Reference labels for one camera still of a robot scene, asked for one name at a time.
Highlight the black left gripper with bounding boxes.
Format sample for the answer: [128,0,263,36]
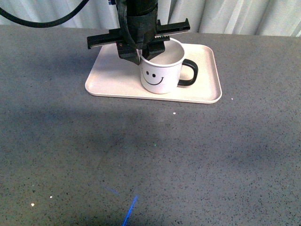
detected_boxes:
[87,11,190,65]

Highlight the white smiley face mug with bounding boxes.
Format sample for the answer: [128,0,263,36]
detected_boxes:
[139,38,198,94]

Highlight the beige rectangular tray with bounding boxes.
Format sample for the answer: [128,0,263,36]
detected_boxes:
[85,44,222,104]

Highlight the pale grey curtain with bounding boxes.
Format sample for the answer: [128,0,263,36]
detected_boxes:
[0,0,301,37]

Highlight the black cable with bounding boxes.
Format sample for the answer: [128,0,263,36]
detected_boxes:
[0,0,90,27]

